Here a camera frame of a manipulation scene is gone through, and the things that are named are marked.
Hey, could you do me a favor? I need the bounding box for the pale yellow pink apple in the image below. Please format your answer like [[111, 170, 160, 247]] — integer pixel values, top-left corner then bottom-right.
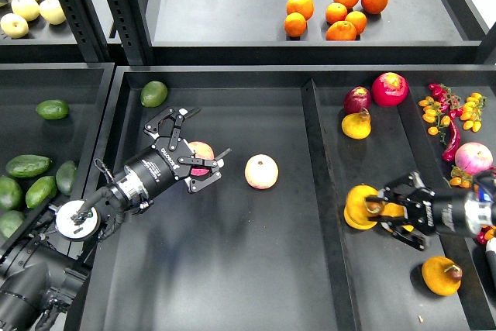
[[244, 154, 279, 190]]

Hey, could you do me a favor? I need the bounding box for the black shelf frame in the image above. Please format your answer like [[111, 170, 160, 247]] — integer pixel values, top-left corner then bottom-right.
[[1, 0, 495, 65]]

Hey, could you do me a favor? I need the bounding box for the cherry tomato bunch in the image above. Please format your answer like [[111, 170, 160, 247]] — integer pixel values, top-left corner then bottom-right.
[[449, 166, 495, 246], [418, 83, 487, 144]]

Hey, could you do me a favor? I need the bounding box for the green avocado tray corner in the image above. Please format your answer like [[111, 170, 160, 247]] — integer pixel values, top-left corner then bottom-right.
[[140, 81, 168, 108]]

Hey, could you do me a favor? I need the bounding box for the orange front bottom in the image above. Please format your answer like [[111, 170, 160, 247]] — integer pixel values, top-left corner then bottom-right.
[[325, 21, 357, 41]]

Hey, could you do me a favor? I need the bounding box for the dark avocado left edge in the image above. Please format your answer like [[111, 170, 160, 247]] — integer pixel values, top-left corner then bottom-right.
[[0, 175, 23, 211]]

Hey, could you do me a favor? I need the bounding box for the pink apple far right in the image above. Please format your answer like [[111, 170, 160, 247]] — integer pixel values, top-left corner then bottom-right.
[[454, 142, 493, 175]]

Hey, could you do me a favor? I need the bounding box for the red chili pepper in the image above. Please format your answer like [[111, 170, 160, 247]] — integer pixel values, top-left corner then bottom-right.
[[442, 121, 460, 162]]

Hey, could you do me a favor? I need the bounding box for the black left tray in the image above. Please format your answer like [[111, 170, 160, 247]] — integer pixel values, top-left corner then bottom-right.
[[1, 63, 114, 205]]

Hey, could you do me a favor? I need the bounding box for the black centre tray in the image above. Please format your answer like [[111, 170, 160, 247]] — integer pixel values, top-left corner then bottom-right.
[[80, 67, 495, 330]]

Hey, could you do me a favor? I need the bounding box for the green avocado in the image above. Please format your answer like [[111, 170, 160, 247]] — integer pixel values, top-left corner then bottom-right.
[[0, 210, 26, 240]]

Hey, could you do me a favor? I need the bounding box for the orange top left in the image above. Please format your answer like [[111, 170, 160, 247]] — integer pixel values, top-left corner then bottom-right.
[[286, 0, 315, 20]]

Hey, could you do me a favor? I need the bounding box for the yellow pear right tray bottom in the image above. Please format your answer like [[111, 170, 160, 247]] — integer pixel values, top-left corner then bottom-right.
[[421, 256, 463, 296]]

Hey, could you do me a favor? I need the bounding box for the upper cherry tomato bunch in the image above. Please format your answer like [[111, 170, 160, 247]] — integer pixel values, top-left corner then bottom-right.
[[418, 83, 487, 144]]

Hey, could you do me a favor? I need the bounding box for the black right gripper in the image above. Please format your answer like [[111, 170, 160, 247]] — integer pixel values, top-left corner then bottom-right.
[[365, 171, 460, 251]]

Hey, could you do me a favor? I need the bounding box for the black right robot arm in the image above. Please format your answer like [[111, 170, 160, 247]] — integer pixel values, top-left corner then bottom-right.
[[365, 168, 495, 251]]

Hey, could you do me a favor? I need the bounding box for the green avocado left tray right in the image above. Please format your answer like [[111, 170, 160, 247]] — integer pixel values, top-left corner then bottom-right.
[[55, 160, 78, 196]]

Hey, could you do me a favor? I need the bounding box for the pale yellow pear right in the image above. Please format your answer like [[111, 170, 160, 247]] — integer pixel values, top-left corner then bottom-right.
[[40, 0, 66, 26]]

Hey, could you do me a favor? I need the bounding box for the pale yellow pear front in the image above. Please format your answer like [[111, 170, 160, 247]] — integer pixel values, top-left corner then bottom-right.
[[1, 13, 29, 39]]

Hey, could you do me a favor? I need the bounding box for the red apple right tray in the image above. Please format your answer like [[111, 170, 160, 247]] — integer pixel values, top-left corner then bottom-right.
[[371, 72, 409, 107]]

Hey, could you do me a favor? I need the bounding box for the green avocado left tray top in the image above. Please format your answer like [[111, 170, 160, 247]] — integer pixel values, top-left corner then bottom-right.
[[36, 99, 70, 120]]

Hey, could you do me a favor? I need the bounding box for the green avocado left tray middle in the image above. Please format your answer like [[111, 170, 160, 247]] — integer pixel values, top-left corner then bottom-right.
[[25, 176, 58, 209]]

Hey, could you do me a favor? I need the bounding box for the dark green avocado left tray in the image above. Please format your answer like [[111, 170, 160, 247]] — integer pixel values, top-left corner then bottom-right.
[[5, 154, 52, 178]]

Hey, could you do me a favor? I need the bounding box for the pink red apple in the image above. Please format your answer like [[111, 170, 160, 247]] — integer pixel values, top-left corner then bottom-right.
[[189, 141, 215, 177]]

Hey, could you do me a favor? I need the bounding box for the lower cherry tomato bunch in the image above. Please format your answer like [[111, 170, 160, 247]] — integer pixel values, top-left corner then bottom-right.
[[449, 166, 495, 246]]

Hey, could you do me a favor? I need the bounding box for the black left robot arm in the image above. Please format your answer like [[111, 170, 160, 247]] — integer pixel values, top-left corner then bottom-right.
[[1, 107, 224, 330]]

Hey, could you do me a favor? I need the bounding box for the orange middle right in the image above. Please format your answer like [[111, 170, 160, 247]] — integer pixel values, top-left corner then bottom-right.
[[345, 11, 367, 36]]

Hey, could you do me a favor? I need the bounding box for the orange lower left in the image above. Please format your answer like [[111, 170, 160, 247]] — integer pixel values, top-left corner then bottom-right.
[[284, 12, 307, 38]]

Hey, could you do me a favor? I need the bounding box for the black tray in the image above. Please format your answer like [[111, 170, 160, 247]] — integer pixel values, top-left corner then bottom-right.
[[80, 67, 495, 330], [1, 63, 114, 205]]

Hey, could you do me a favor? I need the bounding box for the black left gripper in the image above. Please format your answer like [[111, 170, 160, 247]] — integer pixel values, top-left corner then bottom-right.
[[124, 107, 232, 197]]

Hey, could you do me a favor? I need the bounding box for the dark red small apple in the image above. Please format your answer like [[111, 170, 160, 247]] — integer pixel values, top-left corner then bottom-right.
[[343, 86, 371, 114]]

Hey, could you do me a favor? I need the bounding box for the orange centre small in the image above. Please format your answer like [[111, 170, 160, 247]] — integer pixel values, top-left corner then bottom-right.
[[325, 2, 348, 25]]

